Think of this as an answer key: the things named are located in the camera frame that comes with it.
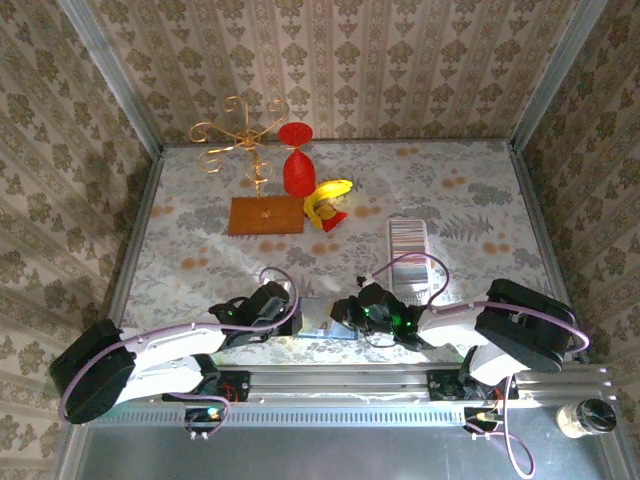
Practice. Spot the teal card holder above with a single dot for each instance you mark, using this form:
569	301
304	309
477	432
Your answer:
312	312

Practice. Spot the white ribbed rack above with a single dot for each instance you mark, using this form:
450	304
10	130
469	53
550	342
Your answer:
407	240

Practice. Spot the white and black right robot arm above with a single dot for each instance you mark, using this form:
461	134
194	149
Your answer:
450	325

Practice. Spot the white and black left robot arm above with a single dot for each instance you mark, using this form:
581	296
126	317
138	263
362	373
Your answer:
165	350

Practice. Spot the small red toy wedge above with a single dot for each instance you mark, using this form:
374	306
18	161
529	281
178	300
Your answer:
334	221

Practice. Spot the slotted metal strip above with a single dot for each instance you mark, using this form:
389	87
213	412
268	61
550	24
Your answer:
325	415

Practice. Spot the small beige toy piece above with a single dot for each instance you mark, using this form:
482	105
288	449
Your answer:
331	207

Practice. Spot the small circuit board with LED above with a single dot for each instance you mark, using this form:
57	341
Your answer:
482	416
207	414

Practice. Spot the yellow banana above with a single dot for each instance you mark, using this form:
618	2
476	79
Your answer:
330	189

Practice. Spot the grey metal plate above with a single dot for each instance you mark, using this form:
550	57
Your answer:
325	455

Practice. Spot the red goblet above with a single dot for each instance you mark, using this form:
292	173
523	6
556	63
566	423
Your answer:
299	172

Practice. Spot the floral tablecloth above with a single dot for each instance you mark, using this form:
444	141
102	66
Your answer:
450	165

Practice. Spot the glass jar with black lid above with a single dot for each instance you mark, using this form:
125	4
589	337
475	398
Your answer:
595	415

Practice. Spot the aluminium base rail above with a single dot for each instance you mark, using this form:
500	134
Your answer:
350	382

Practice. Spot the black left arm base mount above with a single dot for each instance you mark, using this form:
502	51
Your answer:
235	385

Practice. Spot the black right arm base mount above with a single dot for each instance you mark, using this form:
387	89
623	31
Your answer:
445	385

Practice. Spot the aluminium table edge rail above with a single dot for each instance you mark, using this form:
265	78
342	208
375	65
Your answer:
132	250
545	240

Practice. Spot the aluminium frame post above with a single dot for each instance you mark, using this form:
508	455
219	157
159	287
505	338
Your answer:
555	75
115	75

